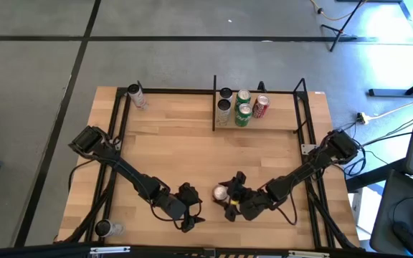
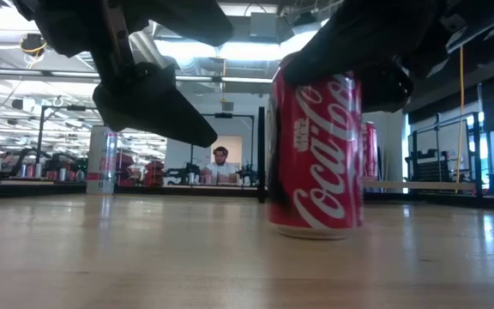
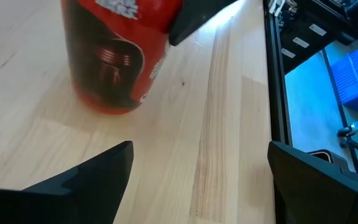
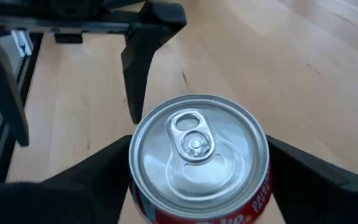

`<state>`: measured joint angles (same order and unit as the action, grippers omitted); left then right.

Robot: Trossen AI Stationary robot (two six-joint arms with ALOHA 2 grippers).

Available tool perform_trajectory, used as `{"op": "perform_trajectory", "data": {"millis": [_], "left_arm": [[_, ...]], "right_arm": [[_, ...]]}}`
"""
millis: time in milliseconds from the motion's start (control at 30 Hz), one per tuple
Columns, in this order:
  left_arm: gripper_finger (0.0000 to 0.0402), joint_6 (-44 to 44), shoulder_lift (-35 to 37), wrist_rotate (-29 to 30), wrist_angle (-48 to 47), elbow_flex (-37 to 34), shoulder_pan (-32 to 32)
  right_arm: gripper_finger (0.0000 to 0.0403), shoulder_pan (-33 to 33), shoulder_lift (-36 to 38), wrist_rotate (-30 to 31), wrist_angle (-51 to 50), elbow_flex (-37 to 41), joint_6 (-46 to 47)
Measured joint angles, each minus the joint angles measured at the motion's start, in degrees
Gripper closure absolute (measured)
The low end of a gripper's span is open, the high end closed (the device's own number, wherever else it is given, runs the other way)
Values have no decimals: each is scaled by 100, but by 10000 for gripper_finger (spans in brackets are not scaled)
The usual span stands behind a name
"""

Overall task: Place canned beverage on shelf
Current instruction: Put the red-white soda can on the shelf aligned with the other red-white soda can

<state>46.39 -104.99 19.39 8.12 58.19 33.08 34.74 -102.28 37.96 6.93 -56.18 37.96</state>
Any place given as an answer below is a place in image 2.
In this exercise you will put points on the red cabinet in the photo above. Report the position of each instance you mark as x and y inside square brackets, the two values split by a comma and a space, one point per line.
[154, 171]
[124, 167]

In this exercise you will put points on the person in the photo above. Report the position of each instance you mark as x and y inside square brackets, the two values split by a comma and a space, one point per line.
[221, 167]

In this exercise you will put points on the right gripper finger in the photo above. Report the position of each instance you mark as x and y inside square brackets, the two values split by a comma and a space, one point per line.
[345, 51]
[388, 90]

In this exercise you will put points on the black hanging spotlight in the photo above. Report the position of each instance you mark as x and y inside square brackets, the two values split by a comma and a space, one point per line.
[17, 104]

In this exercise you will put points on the grey ceiling box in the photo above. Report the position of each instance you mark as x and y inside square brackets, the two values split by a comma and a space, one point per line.
[263, 25]

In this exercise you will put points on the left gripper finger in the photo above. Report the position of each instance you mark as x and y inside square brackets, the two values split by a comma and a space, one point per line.
[152, 103]
[187, 21]

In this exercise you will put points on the beige door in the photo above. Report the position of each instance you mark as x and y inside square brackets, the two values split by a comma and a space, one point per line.
[234, 143]

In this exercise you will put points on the black perforated crate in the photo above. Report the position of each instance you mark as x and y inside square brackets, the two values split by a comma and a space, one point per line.
[431, 167]

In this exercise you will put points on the red Coca-Cola can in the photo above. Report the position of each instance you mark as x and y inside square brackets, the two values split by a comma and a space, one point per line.
[370, 150]
[324, 171]

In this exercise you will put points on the black gantry frame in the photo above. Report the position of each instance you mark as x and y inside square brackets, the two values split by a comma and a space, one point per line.
[242, 115]
[40, 141]

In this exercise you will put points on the long ceiling light fixture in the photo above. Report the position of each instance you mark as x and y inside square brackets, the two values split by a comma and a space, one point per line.
[37, 74]

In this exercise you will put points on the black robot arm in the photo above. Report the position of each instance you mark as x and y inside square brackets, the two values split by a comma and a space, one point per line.
[60, 163]
[184, 173]
[26, 161]
[247, 173]

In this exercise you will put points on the white slim can red print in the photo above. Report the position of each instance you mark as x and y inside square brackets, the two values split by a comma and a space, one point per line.
[101, 167]

